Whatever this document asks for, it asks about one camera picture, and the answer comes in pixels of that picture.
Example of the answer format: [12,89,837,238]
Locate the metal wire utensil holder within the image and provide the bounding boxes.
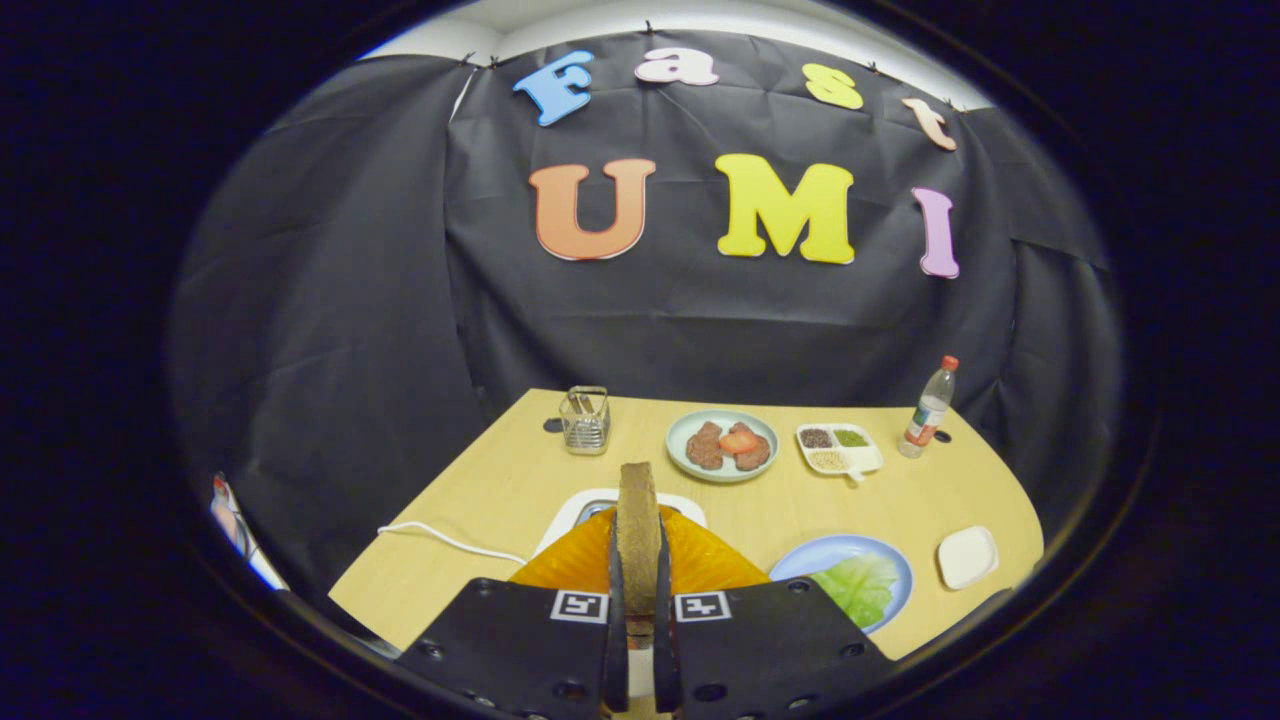
[559,386,611,457]

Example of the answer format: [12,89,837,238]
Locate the light blue plate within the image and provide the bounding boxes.
[768,534,914,635]

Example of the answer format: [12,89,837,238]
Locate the white power cable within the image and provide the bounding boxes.
[377,520,528,566]

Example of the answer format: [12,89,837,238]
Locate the brown meat piece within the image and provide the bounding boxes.
[730,421,772,473]
[685,421,726,471]

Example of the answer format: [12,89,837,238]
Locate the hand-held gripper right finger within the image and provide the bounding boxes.
[654,508,897,720]

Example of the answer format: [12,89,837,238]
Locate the clear bottle red cap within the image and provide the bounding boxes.
[897,355,959,459]

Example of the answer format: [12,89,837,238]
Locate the pale green plate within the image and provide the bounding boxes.
[666,409,780,484]

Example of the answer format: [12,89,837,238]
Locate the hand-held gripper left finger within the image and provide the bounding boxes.
[393,508,630,720]

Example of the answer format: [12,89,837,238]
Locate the black backdrop cloth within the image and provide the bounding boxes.
[170,30,1126,601]

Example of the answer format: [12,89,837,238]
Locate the small white square plate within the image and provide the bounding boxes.
[937,525,1000,591]

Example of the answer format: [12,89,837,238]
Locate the green lettuce leaf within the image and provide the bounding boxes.
[808,553,901,629]

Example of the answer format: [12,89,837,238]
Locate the white red blue object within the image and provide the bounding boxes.
[210,473,291,593]

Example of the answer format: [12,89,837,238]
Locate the white toaster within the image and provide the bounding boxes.
[535,488,708,701]

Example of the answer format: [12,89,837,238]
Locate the white divided seasoning tray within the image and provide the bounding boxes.
[796,423,885,483]

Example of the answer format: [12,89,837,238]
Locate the brown toast slice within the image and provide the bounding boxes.
[617,462,662,647]

